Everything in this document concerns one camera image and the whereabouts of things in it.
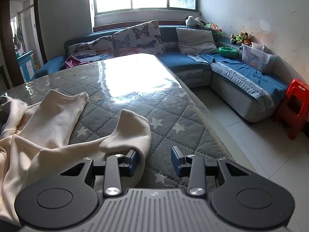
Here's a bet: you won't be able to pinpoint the cream white garment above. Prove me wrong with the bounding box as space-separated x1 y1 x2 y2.
1 90 151 225

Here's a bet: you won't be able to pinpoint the blue corner sofa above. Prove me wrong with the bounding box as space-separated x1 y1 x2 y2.
34 20 288 123

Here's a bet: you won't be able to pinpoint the blue sofa cover cloth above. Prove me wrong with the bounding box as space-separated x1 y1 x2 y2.
188 53 288 112

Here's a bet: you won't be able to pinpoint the red plastic stool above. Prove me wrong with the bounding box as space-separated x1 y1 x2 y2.
277 78 308 140

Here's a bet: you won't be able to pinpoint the magenta cloth on sofa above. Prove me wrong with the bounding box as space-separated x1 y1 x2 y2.
64 55 83 69

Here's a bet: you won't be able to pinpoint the small butterfly pillow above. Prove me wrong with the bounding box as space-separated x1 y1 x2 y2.
67 36 114 62

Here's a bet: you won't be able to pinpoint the green plastic bowl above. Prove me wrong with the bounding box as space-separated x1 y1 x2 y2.
218 47 238 58

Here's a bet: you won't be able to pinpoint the grey cushion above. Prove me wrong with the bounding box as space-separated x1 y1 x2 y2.
176 28 218 55

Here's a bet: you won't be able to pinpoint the clear plastic storage box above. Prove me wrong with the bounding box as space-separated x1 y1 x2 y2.
242 44 277 73

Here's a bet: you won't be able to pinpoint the large butterfly pillow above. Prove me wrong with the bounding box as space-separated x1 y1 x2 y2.
113 20 165 56

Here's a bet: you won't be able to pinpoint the small plush toys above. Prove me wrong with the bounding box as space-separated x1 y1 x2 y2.
230 32 252 46

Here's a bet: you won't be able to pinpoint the blue white cabinet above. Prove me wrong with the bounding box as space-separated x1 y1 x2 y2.
17 50 35 83

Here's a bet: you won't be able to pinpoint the pink green plush toy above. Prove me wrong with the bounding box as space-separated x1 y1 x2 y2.
205 23 222 32

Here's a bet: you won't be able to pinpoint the panda plush toy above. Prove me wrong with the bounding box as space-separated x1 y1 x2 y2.
185 15 206 28

